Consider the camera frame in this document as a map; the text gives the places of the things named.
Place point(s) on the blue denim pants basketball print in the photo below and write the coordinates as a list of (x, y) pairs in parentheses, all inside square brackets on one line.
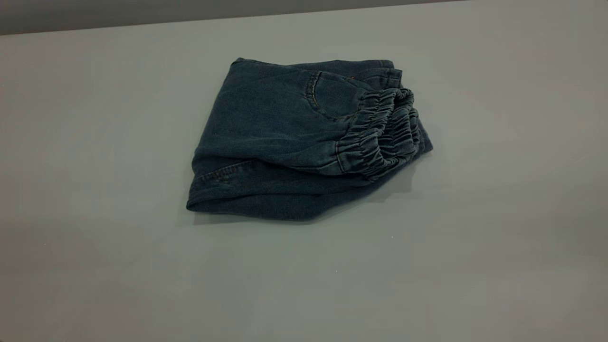
[(275, 123)]

